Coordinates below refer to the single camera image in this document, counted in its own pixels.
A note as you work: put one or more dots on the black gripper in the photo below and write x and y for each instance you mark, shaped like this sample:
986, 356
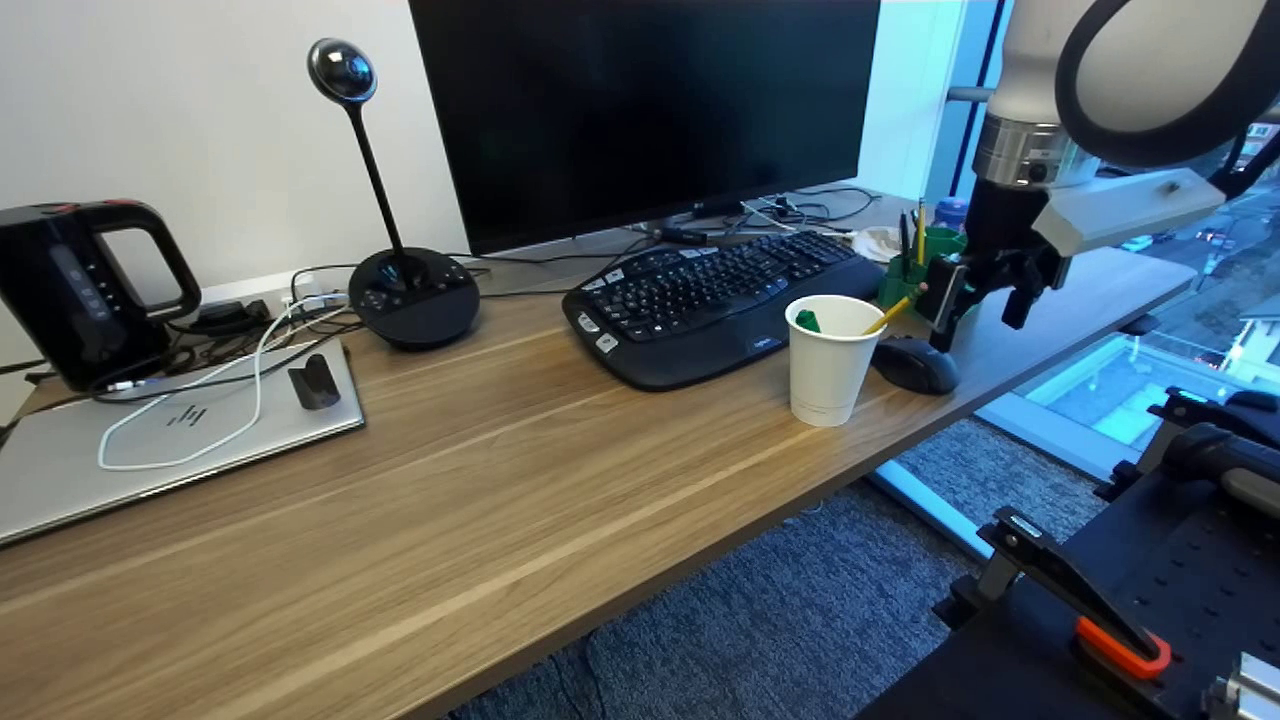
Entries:
1003, 227

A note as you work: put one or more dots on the dark grey computer mouse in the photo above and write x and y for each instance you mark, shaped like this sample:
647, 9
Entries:
914, 365

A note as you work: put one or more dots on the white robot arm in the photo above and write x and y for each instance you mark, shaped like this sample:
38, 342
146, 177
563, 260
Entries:
1033, 65

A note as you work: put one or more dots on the green honeycomb pen rack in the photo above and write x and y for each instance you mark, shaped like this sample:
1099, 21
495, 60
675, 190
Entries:
914, 276

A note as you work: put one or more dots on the green marker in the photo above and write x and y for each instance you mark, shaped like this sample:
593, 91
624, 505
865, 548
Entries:
805, 316

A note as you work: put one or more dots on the yellow pencil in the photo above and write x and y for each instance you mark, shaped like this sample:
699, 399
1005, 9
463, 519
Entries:
898, 310

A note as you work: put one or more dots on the blue gum container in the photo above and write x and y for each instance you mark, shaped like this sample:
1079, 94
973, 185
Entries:
951, 208

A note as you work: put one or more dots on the white paper cup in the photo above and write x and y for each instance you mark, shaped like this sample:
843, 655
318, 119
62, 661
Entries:
830, 372

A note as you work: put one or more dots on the black ergonomic keyboard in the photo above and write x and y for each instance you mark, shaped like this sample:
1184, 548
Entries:
706, 306

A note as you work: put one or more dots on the large black computer monitor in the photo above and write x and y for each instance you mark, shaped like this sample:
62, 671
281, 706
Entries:
640, 107

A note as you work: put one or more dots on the aluminium extrusion block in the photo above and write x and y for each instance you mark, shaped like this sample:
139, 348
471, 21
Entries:
1246, 684

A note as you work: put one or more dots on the black webcam on stand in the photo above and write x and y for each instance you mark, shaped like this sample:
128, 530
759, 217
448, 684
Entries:
412, 296

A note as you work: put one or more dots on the small black dongle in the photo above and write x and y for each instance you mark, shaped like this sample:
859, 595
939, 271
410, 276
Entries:
315, 380

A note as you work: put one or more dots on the silver laptop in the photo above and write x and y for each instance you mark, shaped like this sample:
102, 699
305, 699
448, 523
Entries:
161, 444

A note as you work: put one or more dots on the black electric kettle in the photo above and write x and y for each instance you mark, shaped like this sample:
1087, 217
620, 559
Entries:
75, 302

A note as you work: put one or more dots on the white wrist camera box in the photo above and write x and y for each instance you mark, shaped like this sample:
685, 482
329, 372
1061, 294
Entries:
1124, 205

